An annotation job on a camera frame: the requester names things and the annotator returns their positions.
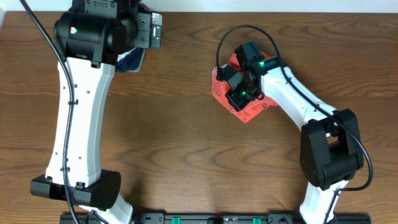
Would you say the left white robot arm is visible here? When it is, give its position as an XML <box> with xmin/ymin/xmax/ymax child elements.
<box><xmin>30</xmin><ymin>6</ymin><xmax>163</xmax><ymax>223</ymax></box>

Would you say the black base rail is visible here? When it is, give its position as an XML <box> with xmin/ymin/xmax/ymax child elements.
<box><xmin>59</xmin><ymin>213</ymin><xmax>372</xmax><ymax>224</ymax></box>

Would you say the red printed t-shirt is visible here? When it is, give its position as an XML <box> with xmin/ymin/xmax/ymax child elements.
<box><xmin>211</xmin><ymin>53</ymin><xmax>278</xmax><ymax>123</ymax></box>

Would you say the navy folded shirt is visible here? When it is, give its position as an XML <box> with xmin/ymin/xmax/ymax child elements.
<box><xmin>115</xmin><ymin>47</ymin><xmax>146</xmax><ymax>73</ymax></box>

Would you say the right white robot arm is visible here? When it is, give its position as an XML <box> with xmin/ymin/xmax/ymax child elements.
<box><xmin>214</xmin><ymin>54</ymin><xmax>366</xmax><ymax>223</ymax></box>

